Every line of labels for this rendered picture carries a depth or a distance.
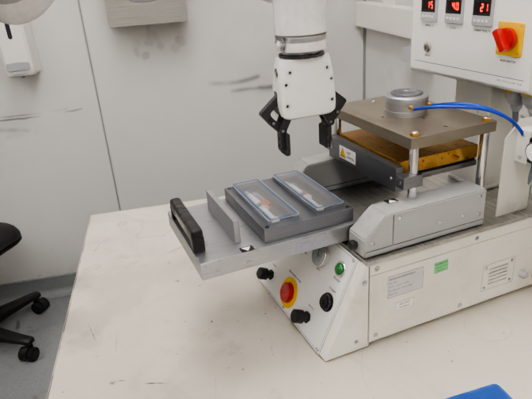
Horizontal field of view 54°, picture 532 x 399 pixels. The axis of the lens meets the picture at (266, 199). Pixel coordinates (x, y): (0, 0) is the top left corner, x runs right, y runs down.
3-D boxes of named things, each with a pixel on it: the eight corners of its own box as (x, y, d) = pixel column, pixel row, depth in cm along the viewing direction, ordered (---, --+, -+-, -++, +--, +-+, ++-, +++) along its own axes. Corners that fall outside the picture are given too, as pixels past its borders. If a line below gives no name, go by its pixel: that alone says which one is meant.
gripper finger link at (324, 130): (326, 112, 90) (327, 148, 93) (342, 108, 91) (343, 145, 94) (317, 108, 93) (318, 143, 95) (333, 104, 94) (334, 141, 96)
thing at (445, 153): (407, 137, 114) (409, 93, 110) (482, 167, 95) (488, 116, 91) (338, 151, 108) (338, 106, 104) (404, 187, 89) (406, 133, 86)
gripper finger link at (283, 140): (271, 121, 87) (274, 159, 89) (289, 118, 88) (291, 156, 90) (264, 117, 89) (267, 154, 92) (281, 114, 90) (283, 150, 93)
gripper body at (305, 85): (282, 53, 81) (286, 123, 85) (340, 45, 84) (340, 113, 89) (264, 48, 87) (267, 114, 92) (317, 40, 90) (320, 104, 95)
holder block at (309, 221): (301, 182, 107) (301, 171, 106) (353, 220, 90) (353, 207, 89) (225, 199, 102) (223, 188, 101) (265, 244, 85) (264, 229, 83)
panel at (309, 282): (255, 273, 117) (283, 196, 112) (319, 355, 91) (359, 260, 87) (247, 272, 116) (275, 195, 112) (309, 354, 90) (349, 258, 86)
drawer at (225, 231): (307, 195, 110) (305, 161, 107) (365, 239, 91) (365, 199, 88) (169, 229, 100) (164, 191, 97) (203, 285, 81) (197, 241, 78)
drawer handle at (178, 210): (182, 215, 96) (179, 195, 95) (206, 251, 84) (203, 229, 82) (171, 218, 96) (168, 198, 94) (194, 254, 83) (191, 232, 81)
